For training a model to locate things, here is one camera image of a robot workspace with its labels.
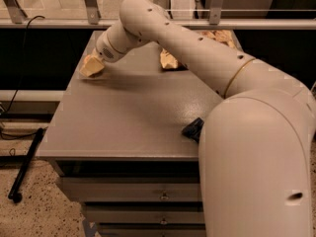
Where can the grey drawer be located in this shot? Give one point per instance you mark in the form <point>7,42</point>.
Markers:
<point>120,190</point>
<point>156,213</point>
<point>150,230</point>

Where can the orange fruit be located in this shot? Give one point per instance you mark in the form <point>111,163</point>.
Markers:
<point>87,58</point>

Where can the grey metal railing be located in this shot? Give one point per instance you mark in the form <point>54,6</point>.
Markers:
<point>195,14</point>

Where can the middle grey drawer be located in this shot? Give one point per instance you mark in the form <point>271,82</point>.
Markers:
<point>156,213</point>

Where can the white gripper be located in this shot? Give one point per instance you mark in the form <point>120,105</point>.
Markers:
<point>105,51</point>

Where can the brown sea salt chip bag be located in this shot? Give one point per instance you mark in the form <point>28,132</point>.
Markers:
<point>170,63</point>

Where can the bottom grey drawer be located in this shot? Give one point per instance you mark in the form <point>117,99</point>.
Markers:
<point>150,230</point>

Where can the blue rxbar blueberry bar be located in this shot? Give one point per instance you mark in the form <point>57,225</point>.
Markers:
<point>193,130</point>

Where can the grey drawer cabinet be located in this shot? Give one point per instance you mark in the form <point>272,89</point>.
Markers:
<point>127,123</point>

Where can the black pole with wheel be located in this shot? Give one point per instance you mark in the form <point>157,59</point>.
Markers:
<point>14,195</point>

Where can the top grey drawer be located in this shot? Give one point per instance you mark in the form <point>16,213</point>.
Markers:
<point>120,190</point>

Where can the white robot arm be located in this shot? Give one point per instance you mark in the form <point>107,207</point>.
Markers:
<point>254,148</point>

